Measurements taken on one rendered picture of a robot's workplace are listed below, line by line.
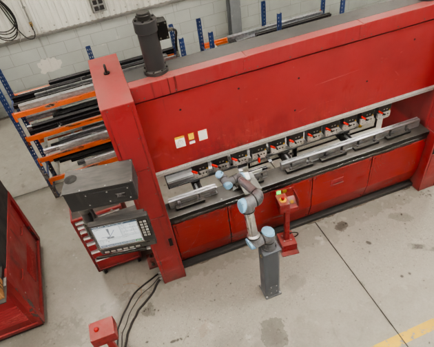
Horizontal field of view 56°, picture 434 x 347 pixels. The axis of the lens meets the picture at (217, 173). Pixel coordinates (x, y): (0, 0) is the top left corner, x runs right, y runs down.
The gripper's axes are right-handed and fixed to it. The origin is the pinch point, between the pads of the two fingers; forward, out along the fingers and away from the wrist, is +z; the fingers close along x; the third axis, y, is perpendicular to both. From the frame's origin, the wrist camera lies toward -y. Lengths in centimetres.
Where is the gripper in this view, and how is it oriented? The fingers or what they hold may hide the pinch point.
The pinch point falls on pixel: (237, 186)
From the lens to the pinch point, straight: 396.1
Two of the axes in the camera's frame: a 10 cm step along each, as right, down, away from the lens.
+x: 5.4, 5.5, -6.3
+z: 4.9, 4.0, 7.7
